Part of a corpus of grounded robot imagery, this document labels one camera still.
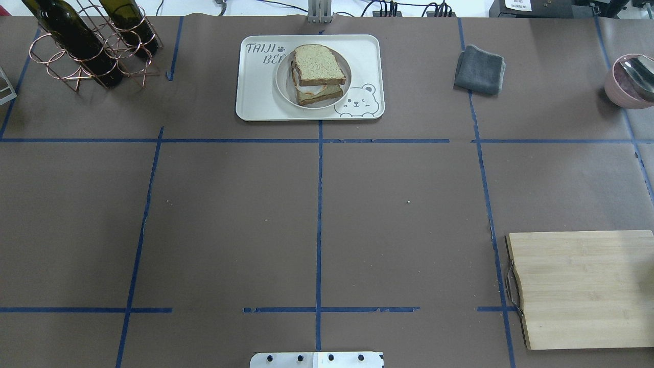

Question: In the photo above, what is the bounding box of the green wine bottle middle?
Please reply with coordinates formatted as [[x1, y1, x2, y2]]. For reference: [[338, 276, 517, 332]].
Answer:
[[23, 1, 123, 88]]

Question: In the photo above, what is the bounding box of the white wire cup rack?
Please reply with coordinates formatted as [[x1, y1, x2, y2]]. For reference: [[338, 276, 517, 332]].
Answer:
[[0, 67, 17, 105]]

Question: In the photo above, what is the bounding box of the green wine bottle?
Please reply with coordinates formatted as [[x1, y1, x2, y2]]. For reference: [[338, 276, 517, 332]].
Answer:
[[100, 1, 159, 59], [23, 1, 123, 88]]

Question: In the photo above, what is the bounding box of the bread slice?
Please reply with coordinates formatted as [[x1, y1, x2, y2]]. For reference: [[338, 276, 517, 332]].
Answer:
[[295, 85, 344, 106], [292, 44, 346, 87]]

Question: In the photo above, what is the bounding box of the cream bear tray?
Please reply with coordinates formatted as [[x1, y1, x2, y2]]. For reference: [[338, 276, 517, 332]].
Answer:
[[236, 34, 385, 121]]

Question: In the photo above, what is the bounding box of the white round plate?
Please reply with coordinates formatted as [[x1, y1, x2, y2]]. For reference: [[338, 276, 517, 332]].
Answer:
[[275, 51, 352, 111]]

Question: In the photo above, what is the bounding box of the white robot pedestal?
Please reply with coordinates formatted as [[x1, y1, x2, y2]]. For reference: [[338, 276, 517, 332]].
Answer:
[[249, 351, 385, 367]]

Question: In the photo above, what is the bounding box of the grey folded cloth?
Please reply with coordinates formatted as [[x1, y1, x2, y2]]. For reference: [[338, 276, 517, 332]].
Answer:
[[454, 44, 506, 95]]

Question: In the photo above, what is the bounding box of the copper wire bottle rack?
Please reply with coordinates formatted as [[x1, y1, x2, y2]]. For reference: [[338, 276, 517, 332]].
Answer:
[[24, 1, 162, 91]]

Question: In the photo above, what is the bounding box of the wooden cutting board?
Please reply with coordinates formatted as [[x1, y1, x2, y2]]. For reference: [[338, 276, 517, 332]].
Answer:
[[505, 230, 653, 350]]

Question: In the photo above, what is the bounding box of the fried egg toy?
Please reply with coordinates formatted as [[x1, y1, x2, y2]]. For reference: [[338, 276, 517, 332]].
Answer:
[[291, 61, 327, 98]]

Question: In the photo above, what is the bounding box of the pink bowl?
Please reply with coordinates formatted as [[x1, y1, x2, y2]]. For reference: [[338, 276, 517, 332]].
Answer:
[[603, 54, 652, 110]]

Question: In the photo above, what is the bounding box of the aluminium frame post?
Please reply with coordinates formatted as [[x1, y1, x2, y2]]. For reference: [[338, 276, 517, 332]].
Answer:
[[308, 0, 334, 24]]

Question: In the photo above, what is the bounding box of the green wine bottle rear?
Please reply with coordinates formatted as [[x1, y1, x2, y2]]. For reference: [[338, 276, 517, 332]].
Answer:
[[100, 1, 159, 59]]

